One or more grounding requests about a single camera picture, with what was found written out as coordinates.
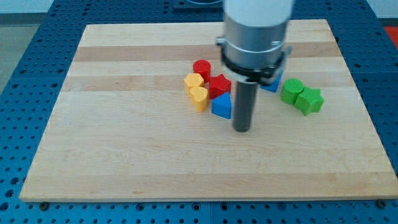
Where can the blue triangle block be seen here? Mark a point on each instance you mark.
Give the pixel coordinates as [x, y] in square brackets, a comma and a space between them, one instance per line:
[221, 106]

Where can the red cylinder block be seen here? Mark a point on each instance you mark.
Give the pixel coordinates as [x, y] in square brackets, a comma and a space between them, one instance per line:
[203, 67]

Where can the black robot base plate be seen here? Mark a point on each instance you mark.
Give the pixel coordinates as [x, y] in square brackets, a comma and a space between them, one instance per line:
[197, 4]

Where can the wooden board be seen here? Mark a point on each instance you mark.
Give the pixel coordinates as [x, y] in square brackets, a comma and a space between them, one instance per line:
[123, 128]

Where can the blue cube block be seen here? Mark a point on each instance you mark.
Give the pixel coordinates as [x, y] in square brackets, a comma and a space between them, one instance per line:
[274, 86]

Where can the yellow heart block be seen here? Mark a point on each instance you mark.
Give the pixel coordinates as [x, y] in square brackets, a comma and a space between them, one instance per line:
[199, 98]

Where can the yellow hexagon block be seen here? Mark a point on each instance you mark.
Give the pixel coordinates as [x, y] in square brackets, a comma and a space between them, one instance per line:
[193, 80]

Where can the green cylinder block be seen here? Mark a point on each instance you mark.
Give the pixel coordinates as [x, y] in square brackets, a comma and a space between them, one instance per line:
[291, 90]

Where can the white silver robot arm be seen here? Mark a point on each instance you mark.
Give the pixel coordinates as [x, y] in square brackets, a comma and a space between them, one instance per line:
[252, 49]

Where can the green star block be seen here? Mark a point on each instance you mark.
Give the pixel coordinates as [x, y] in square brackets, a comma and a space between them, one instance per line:
[309, 101]

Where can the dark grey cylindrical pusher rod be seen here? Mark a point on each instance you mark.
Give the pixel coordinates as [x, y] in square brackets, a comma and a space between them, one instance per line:
[244, 101]

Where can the red star block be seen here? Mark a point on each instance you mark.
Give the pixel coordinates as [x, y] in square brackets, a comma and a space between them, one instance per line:
[219, 85]

